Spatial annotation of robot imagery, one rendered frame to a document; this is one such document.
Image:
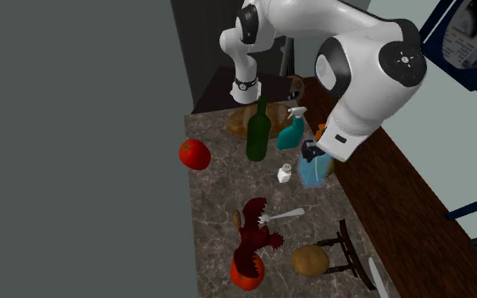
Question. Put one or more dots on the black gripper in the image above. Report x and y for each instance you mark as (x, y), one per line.
(310, 151)

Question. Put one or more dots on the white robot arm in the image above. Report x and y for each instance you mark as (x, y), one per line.
(370, 37)

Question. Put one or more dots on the small orange object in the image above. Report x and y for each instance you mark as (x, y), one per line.
(319, 132)

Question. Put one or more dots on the clear blue glass container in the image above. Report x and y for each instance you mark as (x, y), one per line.
(312, 173)

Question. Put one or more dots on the teal spray bottle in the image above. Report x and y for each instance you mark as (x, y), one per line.
(291, 135)

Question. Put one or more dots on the white salt shaker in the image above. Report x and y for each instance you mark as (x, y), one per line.
(284, 174)

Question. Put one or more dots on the dark green glass bottle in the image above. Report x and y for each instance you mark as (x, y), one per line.
(258, 134)

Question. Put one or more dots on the silver fork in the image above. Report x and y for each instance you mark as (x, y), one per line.
(283, 215)

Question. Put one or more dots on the brown bread loaf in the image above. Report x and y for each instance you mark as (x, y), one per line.
(238, 124)

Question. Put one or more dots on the brown wooden spoon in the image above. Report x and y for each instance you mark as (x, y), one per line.
(237, 219)

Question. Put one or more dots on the dark red bird figure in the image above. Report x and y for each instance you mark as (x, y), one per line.
(252, 239)

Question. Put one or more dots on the brown potato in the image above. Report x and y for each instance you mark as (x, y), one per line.
(310, 261)

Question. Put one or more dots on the dark wooden rack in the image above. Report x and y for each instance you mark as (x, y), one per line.
(351, 254)

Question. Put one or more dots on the dark robot stand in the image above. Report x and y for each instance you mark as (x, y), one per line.
(215, 93)

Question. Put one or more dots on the dark brown wooden board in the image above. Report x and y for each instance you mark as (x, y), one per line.
(403, 214)

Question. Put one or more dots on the red tomato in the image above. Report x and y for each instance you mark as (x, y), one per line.
(194, 155)

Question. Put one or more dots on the orange red round fruit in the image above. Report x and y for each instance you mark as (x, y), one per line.
(246, 282)

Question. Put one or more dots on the blue framed wall picture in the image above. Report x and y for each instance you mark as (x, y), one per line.
(469, 37)

